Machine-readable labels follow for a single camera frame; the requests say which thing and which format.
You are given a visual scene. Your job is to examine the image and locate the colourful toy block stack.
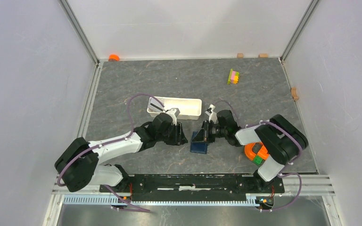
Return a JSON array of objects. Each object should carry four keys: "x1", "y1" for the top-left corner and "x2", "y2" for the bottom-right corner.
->
[{"x1": 227, "y1": 69, "x2": 240, "y2": 84}]

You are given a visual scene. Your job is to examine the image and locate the green toy block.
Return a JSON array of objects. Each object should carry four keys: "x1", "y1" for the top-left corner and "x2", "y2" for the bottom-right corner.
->
[{"x1": 252, "y1": 155, "x2": 264, "y2": 166}]

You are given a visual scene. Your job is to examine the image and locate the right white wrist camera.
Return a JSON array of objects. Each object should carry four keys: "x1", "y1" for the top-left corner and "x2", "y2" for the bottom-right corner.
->
[{"x1": 205, "y1": 104, "x2": 218, "y2": 124}]

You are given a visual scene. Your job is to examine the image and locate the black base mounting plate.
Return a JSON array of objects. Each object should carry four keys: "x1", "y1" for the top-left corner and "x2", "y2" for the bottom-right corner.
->
[{"x1": 112, "y1": 173, "x2": 285, "y2": 202}]

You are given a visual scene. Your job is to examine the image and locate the white cable comb rail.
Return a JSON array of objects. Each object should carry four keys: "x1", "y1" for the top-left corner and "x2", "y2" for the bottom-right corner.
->
[{"x1": 63, "y1": 194, "x2": 259, "y2": 207}]

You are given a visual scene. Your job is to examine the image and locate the white plastic tray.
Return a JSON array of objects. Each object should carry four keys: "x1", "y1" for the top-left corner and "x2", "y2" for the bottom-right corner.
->
[{"x1": 147, "y1": 96, "x2": 202, "y2": 120}]

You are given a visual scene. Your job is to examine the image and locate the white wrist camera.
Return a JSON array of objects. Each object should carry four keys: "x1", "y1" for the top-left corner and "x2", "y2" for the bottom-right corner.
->
[
  {"x1": 205, "y1": 104, "x2": 218, "y2": 124},
  {"x1": 165, "y1": 108, "x2": 180, "y2": 125}
]

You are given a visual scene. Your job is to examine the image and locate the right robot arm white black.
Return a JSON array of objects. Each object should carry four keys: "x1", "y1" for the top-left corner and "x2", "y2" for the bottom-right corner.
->
[{"x1": 191, "y1": 109, "x2": 309, "y2": 192}]

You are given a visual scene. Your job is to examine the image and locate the blue card holder wallet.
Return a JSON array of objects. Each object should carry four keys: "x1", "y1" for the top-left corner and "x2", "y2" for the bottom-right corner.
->
[{"x1": 190, "y1": 131, "x2": 208, "y2": 154}]

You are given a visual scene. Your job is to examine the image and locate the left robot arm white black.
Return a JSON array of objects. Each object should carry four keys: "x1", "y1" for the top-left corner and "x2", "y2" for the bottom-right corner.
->
[{"x1": 54, "y1": 113, "x2": 188, "y2": 192}]

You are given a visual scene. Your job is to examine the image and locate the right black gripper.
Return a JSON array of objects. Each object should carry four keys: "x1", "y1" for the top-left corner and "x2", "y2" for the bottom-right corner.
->
[{"x1": 192, "y1": 120, "x2": 228, "y2": 143}]

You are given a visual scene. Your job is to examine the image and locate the orange round cap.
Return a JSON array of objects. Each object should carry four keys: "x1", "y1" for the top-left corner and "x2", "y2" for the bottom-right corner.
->
[{"x1": 108, "y1": 54, "x2": 120, "y2": 61}]

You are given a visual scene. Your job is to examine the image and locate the orange plastic ring toy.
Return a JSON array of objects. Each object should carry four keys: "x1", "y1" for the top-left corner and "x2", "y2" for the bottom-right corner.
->
[{"x1": 244, "y1": 142, "x2": 269, "y2": 161}]

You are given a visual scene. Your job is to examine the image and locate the curved wooden piece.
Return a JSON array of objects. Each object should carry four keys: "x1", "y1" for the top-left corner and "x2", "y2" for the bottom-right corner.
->
[{"x1": 290, "y1": 87, "x2": 299, "y2": 101}]

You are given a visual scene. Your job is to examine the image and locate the wooden block right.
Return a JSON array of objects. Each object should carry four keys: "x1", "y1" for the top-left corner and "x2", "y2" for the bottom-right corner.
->
[{"x1": 258, "y1": 53, "x2": 269, "y2": 58}]

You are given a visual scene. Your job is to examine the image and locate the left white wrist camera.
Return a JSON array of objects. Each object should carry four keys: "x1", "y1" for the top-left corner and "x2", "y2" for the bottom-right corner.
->
[{"x1": 165, "y1": 108, "x2": 180, "y2": 125}]

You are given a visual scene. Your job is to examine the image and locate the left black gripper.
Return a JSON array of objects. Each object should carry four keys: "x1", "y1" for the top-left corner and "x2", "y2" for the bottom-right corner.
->
[{"x1": 156, "y1": 121, "x2": 188, "y2": 145}]

